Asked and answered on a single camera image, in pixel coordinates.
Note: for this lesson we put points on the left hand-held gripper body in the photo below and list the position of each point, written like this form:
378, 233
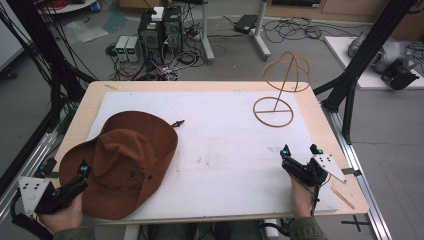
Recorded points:
33, 193

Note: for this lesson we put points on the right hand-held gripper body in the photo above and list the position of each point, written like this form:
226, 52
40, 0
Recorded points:
308, 173

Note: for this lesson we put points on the brown cowboy hat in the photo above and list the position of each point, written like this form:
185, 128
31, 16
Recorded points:
133, 156

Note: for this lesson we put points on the person's right hand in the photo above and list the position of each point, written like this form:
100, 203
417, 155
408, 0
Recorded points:
302, 200

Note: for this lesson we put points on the person's left hand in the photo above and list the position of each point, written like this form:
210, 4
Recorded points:
65, 216

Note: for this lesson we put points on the black tape strip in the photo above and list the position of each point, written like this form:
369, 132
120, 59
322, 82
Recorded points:
351, 172

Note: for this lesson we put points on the thin wooden strip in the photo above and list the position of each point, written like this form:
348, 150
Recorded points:
343, 198

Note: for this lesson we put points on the white table mat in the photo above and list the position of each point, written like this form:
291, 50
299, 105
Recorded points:
220, 150

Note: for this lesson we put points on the white table leg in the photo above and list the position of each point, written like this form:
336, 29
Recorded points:
132, 232
270, 228

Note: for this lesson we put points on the black tape cross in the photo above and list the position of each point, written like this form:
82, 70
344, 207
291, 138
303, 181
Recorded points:
356, 222

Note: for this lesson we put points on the white platform board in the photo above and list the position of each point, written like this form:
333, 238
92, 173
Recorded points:
366, 80

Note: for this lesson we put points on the black device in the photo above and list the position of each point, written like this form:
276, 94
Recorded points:
400, 75

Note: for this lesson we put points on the grey desk leg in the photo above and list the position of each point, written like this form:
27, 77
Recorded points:
207, 33
261, 33

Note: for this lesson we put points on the grey robot shell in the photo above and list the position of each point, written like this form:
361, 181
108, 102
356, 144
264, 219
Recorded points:
390, 53

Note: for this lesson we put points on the grey power supply unit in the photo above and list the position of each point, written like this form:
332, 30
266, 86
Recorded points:
121, 48
133, 48

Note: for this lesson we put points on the white cabinet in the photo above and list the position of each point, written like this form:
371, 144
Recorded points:
10, 43

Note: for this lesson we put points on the flat black box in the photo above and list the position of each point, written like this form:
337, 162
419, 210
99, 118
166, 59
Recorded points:
246, 23

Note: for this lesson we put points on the clear plastic sheet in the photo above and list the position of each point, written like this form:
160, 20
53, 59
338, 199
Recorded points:
85, 31

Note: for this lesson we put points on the black computer tower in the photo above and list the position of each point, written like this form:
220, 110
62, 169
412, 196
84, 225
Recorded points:
173, 30
150, 36

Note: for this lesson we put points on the teal sheet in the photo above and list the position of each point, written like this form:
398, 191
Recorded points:
115, 21

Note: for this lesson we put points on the blue tape roll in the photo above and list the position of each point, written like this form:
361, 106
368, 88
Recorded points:
96, 6

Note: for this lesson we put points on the round white table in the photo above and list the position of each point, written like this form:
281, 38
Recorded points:
71, 6

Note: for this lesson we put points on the small white box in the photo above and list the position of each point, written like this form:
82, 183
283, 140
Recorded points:
158, 13

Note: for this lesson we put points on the aluminium frame rail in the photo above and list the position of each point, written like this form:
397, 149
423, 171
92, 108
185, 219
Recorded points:
363, 186
30, 160

